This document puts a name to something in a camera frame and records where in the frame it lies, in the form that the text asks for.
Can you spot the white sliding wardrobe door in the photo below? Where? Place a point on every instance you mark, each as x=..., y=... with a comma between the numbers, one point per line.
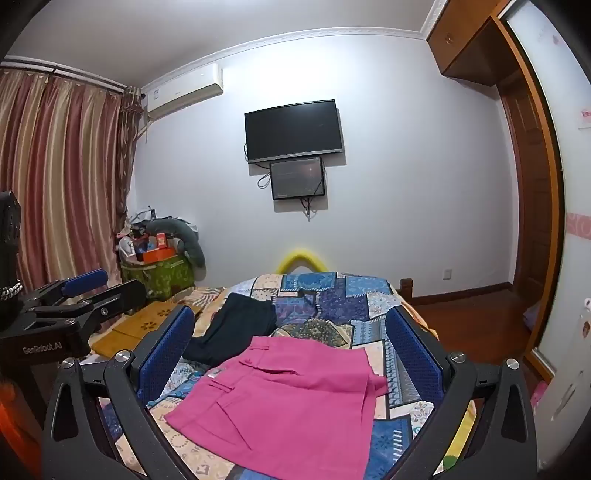
x=554, y=92

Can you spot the curtain rod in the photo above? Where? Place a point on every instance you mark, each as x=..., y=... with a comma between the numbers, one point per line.
x=69, y=74

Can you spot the wooden overhead cabinet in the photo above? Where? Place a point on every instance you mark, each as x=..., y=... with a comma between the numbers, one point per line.
x=466, y=41

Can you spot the pink pants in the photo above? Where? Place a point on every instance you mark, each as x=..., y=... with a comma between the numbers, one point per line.
x=286, y=401

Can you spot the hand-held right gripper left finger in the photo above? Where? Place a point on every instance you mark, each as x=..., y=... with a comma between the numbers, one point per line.
x=170, y=353

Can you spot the small black wall monitor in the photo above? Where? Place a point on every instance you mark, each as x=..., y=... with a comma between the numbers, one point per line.
x=298, y=179

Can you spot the white plastic appliance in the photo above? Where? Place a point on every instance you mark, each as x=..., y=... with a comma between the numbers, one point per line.
x=568, y=392

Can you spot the dark pants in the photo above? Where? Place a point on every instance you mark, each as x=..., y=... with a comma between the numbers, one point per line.
x=240, y=323

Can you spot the wooden bedpost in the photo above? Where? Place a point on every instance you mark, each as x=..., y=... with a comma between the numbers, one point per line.
x=406, y=290

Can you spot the wooden board with cutouts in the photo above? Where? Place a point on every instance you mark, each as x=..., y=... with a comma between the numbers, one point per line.
x=147, y=318

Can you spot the wooden door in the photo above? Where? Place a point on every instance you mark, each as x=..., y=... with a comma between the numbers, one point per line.
x=531, y=194

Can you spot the green clothes pile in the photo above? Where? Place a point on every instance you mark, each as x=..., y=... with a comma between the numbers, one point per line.
x=161, y=279

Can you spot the orange box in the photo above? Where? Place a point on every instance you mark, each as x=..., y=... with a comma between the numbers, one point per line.
x=159, y=254

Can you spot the striped pink curtain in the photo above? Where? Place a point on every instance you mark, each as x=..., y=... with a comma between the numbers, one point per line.
x=60, y=161

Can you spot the patchwork printed bedsheet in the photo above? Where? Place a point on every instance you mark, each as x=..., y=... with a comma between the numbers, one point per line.
x=323, y=304

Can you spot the black wall television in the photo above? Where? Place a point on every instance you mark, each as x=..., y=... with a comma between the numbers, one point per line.
x=293, y=131

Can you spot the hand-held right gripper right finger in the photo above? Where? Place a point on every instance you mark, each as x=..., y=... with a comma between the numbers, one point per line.
x=415, y=355

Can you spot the white air conditioner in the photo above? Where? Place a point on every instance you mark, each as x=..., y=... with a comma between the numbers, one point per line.
x=182, y=90

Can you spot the yellow foam tube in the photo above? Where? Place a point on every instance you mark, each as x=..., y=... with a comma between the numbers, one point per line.
x=302, y=258

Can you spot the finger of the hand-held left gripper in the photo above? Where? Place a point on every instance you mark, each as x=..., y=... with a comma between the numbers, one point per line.
x=85, y=281
x=120, y=296

